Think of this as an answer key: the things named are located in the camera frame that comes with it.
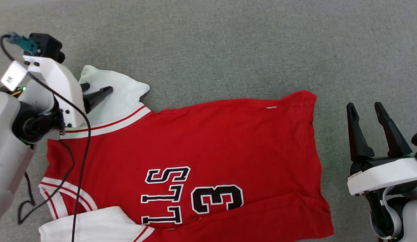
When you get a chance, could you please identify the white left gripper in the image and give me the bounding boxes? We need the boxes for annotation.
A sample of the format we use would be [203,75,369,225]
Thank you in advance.
[23,55,114,129]

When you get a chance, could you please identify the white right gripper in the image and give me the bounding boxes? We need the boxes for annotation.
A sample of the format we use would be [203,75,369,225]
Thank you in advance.
[346,102,417,196]

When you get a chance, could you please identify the red white basketball jersey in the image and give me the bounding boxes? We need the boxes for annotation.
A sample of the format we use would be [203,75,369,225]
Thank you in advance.
[38,65,335,242]

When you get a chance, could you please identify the thin black looped cable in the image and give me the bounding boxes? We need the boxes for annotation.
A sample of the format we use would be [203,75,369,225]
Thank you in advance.
[17,138,75,225]

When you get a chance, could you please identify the white cable label tag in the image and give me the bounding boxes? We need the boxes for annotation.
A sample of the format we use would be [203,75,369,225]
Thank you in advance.
[1,60,28,87]

